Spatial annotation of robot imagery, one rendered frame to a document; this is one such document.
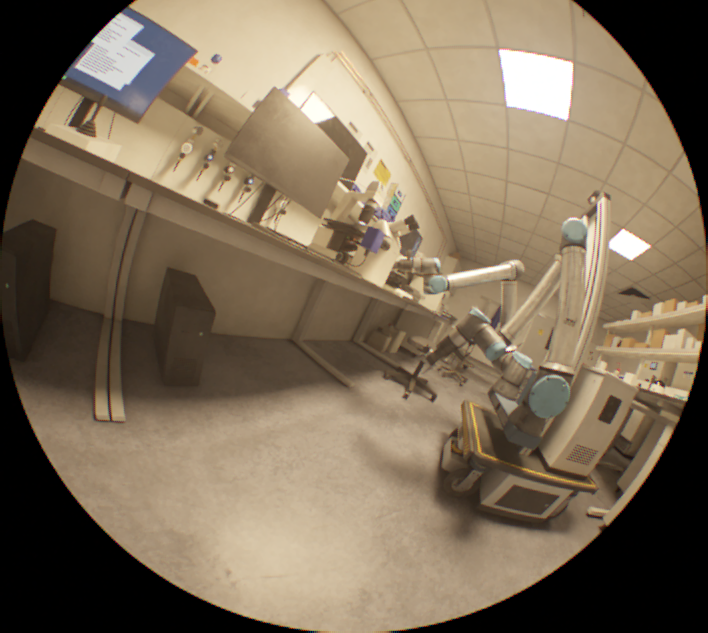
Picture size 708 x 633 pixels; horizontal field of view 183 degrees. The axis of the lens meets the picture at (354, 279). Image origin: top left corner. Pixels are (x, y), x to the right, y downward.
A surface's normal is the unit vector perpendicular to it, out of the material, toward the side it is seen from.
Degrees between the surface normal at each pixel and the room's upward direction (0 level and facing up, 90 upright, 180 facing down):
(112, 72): 86
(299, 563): 0
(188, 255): 90
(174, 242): 90
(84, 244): 90
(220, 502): 0
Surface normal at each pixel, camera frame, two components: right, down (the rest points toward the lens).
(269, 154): 0.78, 0.29
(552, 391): -0.73, -0.24
